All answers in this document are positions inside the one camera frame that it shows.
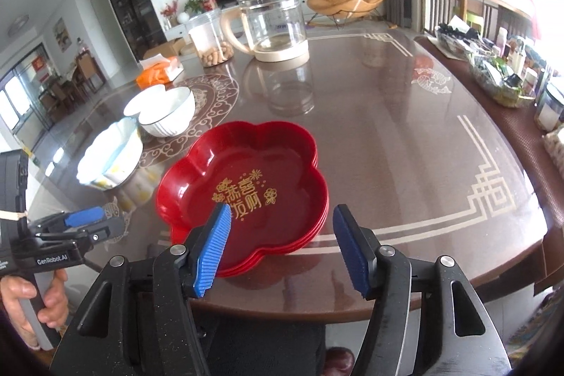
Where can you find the red window sign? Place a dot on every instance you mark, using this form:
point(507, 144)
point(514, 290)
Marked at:
point(39, 63)

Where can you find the glass sliding door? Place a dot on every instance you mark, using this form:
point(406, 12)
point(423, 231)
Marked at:
point(17, 94)

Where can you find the blue and white scalloped bowl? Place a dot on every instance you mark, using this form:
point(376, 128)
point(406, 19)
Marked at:
point(110, 155)

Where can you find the red flower-shaped plate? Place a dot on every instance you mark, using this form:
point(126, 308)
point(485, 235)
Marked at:
point(308, 238)
point(264, 164)
point(238, 269)

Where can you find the cardboard box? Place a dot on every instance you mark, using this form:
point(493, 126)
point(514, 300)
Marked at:
point(163, 49)

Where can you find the round ceiling lamp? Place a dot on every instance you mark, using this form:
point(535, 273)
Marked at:
point(17, 25)

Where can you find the dark glass display cabinet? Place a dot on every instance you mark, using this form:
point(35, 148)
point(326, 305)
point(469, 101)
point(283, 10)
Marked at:
point(127, 1)

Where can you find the bushy green potted plant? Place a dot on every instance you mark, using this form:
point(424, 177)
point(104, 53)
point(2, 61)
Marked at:
point(196, 4)

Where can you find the clear bag of snacks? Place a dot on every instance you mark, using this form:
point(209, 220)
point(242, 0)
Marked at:
point(556, 153)

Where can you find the wooden dining table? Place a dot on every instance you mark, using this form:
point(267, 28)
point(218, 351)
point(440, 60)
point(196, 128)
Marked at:
point(59, 92)

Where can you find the clear plastic jar of peanuts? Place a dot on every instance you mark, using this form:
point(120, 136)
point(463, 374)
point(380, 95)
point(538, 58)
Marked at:
point(211, 41)

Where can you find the person's left hand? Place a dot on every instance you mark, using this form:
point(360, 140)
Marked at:
point(13, 296)

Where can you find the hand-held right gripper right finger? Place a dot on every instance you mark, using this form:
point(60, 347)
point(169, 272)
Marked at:
point(352, 248)

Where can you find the plain white bowl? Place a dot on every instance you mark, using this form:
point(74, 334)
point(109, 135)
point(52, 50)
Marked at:
point(143, 100)

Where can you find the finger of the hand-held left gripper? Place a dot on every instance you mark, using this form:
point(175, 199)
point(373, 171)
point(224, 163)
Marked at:
point(83, 217)
point(101, 233)

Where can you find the round white vase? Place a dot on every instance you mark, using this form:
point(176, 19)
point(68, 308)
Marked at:
point(182, 18)

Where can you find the white door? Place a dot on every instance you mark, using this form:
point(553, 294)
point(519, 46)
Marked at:
point(103, 32)

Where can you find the red flowers in vase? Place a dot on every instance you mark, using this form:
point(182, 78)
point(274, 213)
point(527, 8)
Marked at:
point(168, 10)

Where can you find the glass jar with lid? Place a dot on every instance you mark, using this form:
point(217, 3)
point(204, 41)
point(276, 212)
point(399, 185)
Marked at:
point(550, 107)

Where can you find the black basket of small packets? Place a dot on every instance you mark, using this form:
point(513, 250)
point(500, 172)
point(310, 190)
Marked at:
point(460, 39)

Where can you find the clear tray of small bottles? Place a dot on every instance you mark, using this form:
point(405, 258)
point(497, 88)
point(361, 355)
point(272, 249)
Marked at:
point(502, 81)

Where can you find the framed wall painting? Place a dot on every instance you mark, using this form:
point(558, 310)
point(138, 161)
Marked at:
point(62, 34)

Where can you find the floral printed blanket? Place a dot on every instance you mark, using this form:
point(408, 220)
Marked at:
point(535, 327)

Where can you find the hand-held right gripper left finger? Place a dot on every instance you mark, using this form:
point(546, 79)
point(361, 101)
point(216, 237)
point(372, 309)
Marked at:
point(213, 248)

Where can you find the dark wooden railed bed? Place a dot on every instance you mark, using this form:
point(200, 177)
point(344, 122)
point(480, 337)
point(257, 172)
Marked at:
point(440, 10)

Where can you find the brown shoe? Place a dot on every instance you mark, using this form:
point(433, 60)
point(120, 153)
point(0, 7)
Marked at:
point(339, 360)

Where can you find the orange tissue pack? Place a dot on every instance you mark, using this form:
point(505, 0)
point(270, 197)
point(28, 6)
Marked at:
point(156, 74)

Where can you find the ribbed white bowl black rim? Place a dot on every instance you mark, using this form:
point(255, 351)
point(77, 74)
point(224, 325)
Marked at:
point(169, 116)

